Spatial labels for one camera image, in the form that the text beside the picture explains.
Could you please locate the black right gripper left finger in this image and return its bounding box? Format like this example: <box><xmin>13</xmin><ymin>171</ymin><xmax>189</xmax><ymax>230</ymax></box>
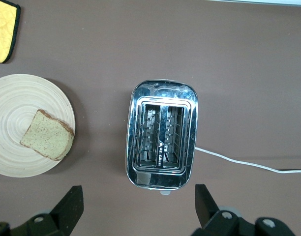
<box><xmin>10</xmin><ymin>185</ymin><xmax>84</xmax><ymax>236</ymax></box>

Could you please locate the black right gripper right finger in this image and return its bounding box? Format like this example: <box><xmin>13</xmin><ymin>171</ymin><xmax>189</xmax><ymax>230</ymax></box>
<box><xmin>194</xmin><ymin>183</ymin><xmax>255</xmax><ymax>236</ymax></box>

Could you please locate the slice of brown toast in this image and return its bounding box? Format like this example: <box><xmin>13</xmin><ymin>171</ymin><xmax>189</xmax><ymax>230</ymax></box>
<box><xmin>19</xmin><ymin>109</ymin><xmax>75</xmax><ymax>162</ymax></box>

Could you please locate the round wooden plate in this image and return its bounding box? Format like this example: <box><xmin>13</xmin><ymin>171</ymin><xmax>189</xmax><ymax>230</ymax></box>
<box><xmin>0</xmin><ymin>74</ymin><xmax>76</xmax><ymax>178</ymax></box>

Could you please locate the chrome and beige toaster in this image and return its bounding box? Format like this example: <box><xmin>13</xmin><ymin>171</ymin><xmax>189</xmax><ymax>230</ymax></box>
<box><xmin>125</xmin><ymin>79</ymin><xmax>198</xmax><ymax>196</ymax></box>

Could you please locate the brown table cover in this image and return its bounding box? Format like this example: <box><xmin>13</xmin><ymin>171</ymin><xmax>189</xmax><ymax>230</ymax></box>
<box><xmin>0</xmin><ymin>0</ymin><xmax>301</xmax><ymax>236</ymax></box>

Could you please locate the yellow quilted oven mitt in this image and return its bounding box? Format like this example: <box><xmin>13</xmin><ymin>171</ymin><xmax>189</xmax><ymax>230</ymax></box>
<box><xmin>0</xmin><ymin>0</ymin><xmax>21</xmax><ymax>64</ymax></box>

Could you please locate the white toaster power cord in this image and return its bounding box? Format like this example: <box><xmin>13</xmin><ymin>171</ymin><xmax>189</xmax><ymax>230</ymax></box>
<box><xmin>194</xmin><ymin>147</ymin><xmax>301</xmax><ymax>174</ymax></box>

